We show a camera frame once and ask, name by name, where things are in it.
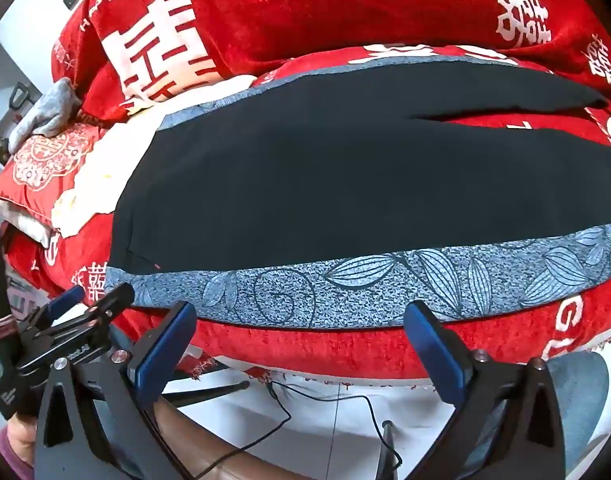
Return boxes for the person's left forearm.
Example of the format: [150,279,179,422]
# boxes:
[0,410,38,480]

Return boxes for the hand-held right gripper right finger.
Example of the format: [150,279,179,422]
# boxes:
[403,301,569,480]

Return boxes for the red pillow with round print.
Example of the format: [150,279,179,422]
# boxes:
[0,122,106,232]

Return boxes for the cream cloth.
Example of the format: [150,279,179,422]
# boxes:
[50,75,257,239]

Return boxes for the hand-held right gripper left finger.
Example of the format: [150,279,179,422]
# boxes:
[32,301,198,480]

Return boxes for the red printed quilt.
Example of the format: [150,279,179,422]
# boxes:
[50,0,611,122]

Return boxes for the black and grey leaf-print trousers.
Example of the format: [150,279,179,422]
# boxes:
[105,54,611,332]

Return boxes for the black handle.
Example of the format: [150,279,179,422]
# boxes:
[9,82,32,112]

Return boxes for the black tripod leg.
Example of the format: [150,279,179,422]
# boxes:
[160,381,249,407]
[379,420,400,480]

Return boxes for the black cable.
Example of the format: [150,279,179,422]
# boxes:
[192,380,403,480]

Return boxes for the red printed bed blanket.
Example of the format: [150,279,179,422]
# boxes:
[5,44,611,388]

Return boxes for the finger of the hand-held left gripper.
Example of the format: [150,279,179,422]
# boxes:
[68,282,136,332]
[34,285,87,333]

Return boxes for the grey cloth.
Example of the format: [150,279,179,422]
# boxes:
[8,77,83,153]

